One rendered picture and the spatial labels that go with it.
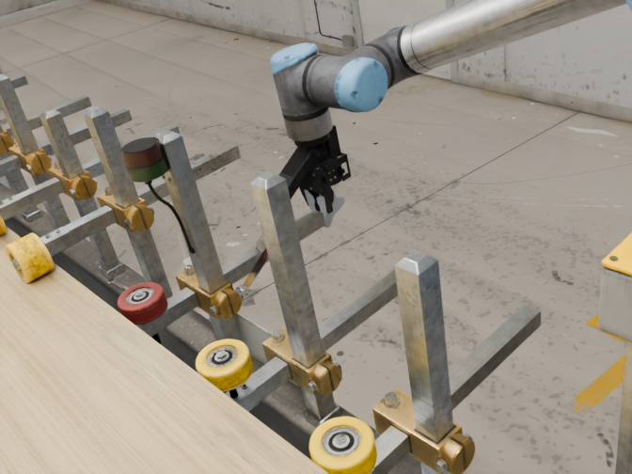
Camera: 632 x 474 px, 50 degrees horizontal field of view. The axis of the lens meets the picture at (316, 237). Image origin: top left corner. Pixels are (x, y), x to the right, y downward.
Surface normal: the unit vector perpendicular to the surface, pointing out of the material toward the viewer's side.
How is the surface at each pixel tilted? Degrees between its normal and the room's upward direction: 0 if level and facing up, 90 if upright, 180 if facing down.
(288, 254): 90
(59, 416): 0
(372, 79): 89
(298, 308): 90
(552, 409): 0
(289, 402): 0
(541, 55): 90
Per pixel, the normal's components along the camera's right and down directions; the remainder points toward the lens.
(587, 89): -0.79, 0.43
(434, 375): 0.67, 0.29
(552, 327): -0.17, -0.84
